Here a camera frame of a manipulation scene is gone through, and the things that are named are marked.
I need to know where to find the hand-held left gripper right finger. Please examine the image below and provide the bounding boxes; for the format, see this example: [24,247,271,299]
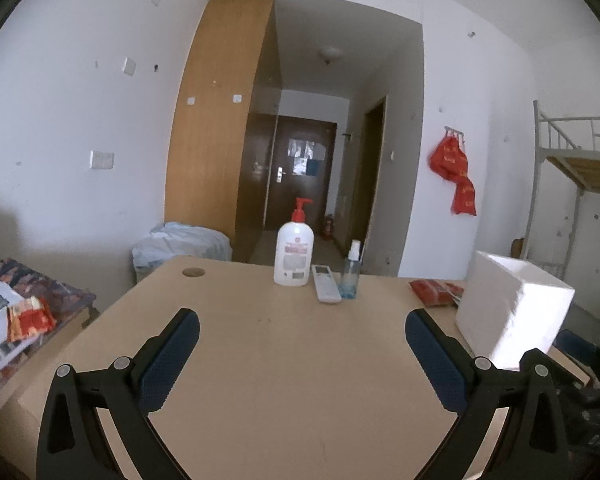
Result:
[404,308,570,480]

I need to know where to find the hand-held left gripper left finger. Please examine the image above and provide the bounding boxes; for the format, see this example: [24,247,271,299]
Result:
[36,307,201,480]

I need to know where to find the white foam box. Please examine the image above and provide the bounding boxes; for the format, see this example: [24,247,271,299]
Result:
[455,251,576,372]

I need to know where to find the red snack packet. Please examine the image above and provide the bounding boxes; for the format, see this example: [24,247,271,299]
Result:
[409,280,465,307]

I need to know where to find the blue chair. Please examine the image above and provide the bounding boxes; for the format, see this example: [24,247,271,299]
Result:
[554,329,600,373]

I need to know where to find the light blue bedding bundle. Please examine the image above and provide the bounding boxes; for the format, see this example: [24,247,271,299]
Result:
[131,221,232,283]

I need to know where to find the clear blue spray bottle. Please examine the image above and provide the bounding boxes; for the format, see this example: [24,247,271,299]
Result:
[338,240,362,300]

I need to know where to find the white remote control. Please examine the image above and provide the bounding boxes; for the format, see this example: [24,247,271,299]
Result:
[311,264,342,304]

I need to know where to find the side table with papers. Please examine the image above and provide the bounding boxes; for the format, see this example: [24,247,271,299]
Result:
[0,259,100,386]

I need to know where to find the orange red packet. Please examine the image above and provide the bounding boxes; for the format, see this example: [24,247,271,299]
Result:
[7,296,56,343]

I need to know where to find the white lotion pump bottle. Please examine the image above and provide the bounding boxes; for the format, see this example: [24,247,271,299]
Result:
[273,197,315,287]

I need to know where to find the red hanging bag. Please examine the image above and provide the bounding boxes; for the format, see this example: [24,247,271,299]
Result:
[452,178,478,217]
[427,135,469,181]

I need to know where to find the brown side door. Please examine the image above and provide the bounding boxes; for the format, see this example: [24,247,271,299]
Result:
[352,95,388,273]

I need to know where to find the dark brown entrance door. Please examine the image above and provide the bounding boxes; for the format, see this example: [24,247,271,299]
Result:
[264,116,338,233]

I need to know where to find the wooden wardrobe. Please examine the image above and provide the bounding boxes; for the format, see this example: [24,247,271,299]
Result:
[165,0,283,263]

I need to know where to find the metal bunk bed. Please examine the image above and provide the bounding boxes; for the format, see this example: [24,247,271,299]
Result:
[525,101,600,286]

